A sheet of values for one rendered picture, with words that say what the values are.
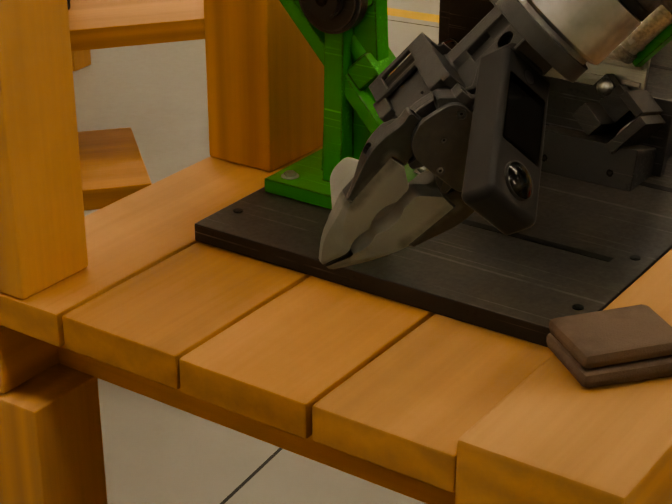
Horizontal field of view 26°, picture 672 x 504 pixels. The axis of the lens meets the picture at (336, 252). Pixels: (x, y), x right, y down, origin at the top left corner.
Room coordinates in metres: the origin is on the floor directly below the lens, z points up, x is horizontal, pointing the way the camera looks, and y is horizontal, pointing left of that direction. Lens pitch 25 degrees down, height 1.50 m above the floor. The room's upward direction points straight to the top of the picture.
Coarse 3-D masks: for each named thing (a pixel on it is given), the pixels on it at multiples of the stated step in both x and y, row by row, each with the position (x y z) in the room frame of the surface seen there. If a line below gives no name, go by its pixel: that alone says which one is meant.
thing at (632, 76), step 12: (612, 60) 1.54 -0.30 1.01; (648, 60) 1.52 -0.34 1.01; (552, 72) 1.57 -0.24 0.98; (588, 72) 1.55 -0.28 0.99; (600, 72) 1.54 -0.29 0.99; (612, 72) 1.54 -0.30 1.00; (624, 72) 1.53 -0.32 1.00; (636, 72) 1.52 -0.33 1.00; (624, 84) 1.52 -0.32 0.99; (636, 84) 1.51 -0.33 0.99
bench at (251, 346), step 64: (192, 192) 1.47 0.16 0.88; (128, 256) 1.31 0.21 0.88; (192, 256) 1.31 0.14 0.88; (0, 320) 1.23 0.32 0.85; (64, 320) 1.18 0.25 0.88; (128, 320) 1.17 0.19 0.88; (192, 320) 1.17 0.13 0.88; (256, 320) 1.17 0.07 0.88; (320, 320) 1.17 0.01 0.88; (384, 320) 1.17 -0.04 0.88; (448, 320) 1.17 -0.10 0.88; (0, 384) 1.24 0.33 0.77; (64, 384) 1.26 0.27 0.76; (128, 384) 1.25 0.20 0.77; (192, 384) 1.09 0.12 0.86; (256, 384) 1.06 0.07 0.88; (320, 384) 1.06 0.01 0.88; (384, 384) 1.06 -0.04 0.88; (448, 384) 1.06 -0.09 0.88; (512, 384) 1.06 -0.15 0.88; (0, 448) 1.24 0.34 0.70; (64, 448) 1.24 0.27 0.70; (320, 448) 1.12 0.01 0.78; (384, 448) 0.98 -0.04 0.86; (448, 448) 0.96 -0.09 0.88
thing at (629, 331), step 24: (600, 312) 1.09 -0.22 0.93; (624, 312) 1.09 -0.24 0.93; (648, 312) 1.09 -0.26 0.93; (552, 336) 1.08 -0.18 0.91; (576, 336) 1.05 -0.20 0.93; (600, 336) 1.05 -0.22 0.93; (624, 336) 1.05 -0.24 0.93; (648, 336) 1.05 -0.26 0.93; (576, 360) 1.04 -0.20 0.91; (600, 360) 1.02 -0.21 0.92; (624, 360) 1.03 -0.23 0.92; (648, 360) 1.03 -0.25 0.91; (600, 384) 1.01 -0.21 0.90
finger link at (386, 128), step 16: (384, 128) 0.87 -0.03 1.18; (400, 128) 0.86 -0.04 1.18; (368, 144) 0.87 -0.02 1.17; (384, 144) 0.86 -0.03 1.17; (400, 144) 0.86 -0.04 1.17; (368, 160) 0.86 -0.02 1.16; (384, 160) 0.86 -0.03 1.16; (400, 160) 0.86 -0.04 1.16; (368, 176) 0.86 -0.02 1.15; (352, 192) 0.86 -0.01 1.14
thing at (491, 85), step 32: (480, 64) 0.88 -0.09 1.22; (512, 64) 0.87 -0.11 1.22; (480, 96) 0.85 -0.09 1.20; (512, 96) 0.85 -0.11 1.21; (544, 96) 0.87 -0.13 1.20; (480, 128) 0.83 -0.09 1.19; (512, 128) 0.83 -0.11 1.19; (544, 128) 0.86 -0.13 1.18; (480, 160) 0.81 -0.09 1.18; (512, 160) 0.81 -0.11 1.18; (480, 192) 0.79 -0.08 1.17; (512, 192) 0.79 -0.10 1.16; (512, 224) 0.79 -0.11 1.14
